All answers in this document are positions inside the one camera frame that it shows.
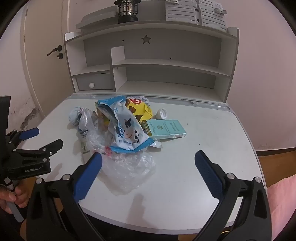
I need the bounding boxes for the pale blue wrapper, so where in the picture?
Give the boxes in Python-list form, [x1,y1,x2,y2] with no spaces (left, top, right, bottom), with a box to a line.
[69,107,85,127]

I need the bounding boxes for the grey drawer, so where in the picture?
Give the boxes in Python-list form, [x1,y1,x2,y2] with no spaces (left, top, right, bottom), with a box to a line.
[76,74,114,91]

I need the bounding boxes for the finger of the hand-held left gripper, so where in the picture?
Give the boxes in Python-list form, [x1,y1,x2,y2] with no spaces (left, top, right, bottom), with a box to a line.
[6,128,40,146]
[13,138,64,163]

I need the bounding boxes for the person's left hand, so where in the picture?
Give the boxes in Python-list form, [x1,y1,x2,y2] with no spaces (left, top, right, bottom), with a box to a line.
[0,184,29,215]

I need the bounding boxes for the dark door handle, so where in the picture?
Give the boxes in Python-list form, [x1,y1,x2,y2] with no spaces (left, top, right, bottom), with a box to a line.
[47,45,63,56]

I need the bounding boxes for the yellow snack bag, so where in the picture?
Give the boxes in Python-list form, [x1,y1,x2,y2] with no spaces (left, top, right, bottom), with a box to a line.
[125,97,153,122]

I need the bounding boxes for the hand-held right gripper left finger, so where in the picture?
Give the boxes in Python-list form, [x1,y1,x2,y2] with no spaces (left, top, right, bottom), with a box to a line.
[26,152,109,241]

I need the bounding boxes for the clear plastic bag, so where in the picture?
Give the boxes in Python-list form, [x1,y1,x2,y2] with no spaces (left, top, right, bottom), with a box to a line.
[79,108,156,195]

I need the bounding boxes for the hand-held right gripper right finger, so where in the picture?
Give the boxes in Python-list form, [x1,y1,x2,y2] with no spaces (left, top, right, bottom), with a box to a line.
[194,150,272,241]

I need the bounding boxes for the blue white snack bag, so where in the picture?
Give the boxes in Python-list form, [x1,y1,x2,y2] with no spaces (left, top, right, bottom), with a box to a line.
[96,95,156,154]

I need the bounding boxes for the white desk shelf unit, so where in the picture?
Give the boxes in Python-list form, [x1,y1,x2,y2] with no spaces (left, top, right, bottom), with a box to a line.
[63,20,240,103]

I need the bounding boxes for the beige door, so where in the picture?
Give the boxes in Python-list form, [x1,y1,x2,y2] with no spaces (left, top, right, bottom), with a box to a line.
[21,0,77,116]

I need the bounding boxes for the black lantern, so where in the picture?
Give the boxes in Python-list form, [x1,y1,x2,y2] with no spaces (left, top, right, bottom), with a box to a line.
[114,0,142,24]

